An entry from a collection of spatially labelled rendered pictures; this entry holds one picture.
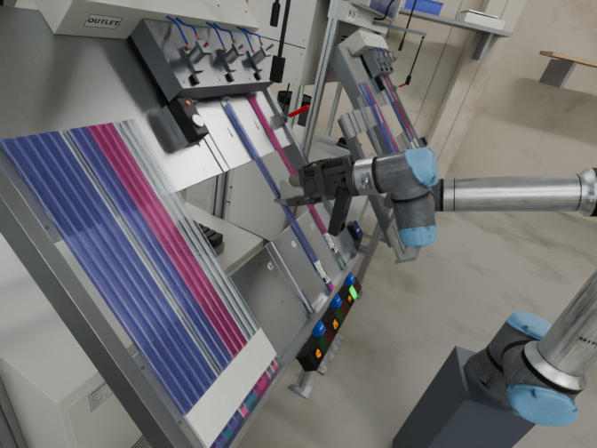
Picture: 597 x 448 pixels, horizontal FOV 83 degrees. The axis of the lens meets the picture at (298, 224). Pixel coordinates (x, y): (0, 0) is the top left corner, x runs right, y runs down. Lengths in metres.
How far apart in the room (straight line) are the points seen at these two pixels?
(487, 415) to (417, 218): 0.62
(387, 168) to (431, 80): 3.65
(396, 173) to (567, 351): 0.47
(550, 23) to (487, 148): 1.26
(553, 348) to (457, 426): 0.41
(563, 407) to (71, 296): 0.87
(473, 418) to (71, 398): 0.94
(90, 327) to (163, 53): 0.47
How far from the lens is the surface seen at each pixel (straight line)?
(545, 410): 0.93
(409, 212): 0.69
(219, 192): 1.22
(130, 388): 0.53
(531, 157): 4.71
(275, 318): 0.71
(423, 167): 0.66
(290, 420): 1.48
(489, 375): 1.09
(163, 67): 0.72
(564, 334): 0.85
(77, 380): 0.82
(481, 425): 1.16
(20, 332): 0.93
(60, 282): 0.51
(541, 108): 4.58
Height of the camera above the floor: 1.28
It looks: 30 degrees down
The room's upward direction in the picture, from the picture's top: 14 degrees clockwise
